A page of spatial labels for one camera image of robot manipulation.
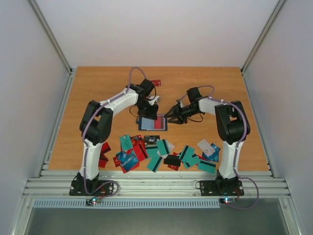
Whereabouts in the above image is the blue leather card holder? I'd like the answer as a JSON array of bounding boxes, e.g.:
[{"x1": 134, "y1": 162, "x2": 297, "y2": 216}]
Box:
[{"x1": 136, "y1": 114, "x2": 168, "y2": 131}]

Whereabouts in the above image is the red striped card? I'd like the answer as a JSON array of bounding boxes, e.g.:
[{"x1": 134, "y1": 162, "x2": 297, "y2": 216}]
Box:
[
  {"x1": 98, "y1": 142, "x2": 111, "y2": 168},
  {"x1": 133, "y1": 143, "x2": 149, "y2": 162},
  {"x1": 154, "y1": 115, "x2": 167, "y2": 131}
]

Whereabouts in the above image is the teal VIP card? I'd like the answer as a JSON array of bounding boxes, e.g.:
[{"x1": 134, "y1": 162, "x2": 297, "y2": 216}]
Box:
[{"x1": 119, "y1": 135, "x2": 133, "y2": 151}]

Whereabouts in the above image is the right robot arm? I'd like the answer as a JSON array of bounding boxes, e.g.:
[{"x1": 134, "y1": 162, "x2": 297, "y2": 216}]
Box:
[{"x1": 165, "y1": 87, "x2": 250, "y2": 195}]

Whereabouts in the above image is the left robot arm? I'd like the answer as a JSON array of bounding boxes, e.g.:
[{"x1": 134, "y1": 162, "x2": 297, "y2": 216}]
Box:
[{"x1": 71, "y1": 79, "x2": 158, "y2": 195}]

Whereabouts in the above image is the lone red card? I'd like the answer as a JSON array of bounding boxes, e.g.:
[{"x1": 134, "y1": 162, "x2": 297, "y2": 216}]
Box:
[{"x1": 151, "y1": 80, "x2": 162, "y2": 87}]

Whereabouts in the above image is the black VIP card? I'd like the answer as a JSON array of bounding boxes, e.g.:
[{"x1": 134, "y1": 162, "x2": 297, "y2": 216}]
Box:
[{"x1": 143, "y1": 135, "x2": 160, "y2": 145}]

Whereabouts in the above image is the white floral card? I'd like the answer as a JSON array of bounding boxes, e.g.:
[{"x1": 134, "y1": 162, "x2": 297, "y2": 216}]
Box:
[{"x1": 197, "y1": 139, "x2": 215, "y2": 156}]

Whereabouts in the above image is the teal striped card pair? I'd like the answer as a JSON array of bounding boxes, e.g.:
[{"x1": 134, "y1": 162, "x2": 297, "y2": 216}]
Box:
[{"x1": 179, "y1": 145, "x2": 200, "y2": 169}]

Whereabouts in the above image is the black card lower centre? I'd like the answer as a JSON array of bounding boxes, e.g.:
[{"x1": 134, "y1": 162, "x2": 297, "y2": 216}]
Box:
[{"x1": 163, "y1": 155, "x2": 181, "y2": 167}]

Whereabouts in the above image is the blue card right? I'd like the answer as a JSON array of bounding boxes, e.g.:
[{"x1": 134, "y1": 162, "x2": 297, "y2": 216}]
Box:
[{"x1": 202, "y1": 143, "x2": 221, "y2": 163}]

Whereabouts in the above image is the blue card pile centre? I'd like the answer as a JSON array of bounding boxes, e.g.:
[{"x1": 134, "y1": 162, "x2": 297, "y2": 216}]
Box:
[{"x1": 115, "y1": 151, "x2": 140, "y2": 173}]

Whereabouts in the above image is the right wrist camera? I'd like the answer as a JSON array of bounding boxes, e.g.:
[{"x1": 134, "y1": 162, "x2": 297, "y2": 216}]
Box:
[{"x1": 176, "y1": 99, "x2": 184, "y2": 108}]

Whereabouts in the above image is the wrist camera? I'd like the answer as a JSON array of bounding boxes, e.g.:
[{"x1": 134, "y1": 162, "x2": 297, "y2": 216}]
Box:
[
  {"x1": 176, "y1": 99, "x2": 184, "y2": 108},
  {"x1": 148, "y1": 95, "x2": 161, "y2": 105}
]

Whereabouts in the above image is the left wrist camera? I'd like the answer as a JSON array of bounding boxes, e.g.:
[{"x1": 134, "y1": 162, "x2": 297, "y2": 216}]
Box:
[{"x1": 148, "y1": 95, "x2": 161, "y2": 105}]

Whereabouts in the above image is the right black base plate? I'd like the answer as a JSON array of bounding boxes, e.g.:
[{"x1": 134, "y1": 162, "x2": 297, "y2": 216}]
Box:
[{"x1": 200, "y1": 180, "x2": 245, "y2": 196}]

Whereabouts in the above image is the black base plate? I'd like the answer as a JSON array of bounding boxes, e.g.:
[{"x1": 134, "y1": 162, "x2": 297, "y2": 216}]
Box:
[
  {"x1": 200, "y1": 180, "x2": 245, "y2": 196},
  {"x1": 69, "y1": 174, "x2": 116, "y2": 196}
]

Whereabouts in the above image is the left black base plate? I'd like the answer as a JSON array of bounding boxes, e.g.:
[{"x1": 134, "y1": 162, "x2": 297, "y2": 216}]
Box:
[{"x1": 69, "y1": 174, "x2": 116, "y2": 196}]

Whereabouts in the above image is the grey slotted cable duct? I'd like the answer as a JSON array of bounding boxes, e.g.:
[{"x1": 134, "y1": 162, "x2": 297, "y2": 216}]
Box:
[{"x1": 33, "y1": 198, "x2": 220, "y2": 209}]

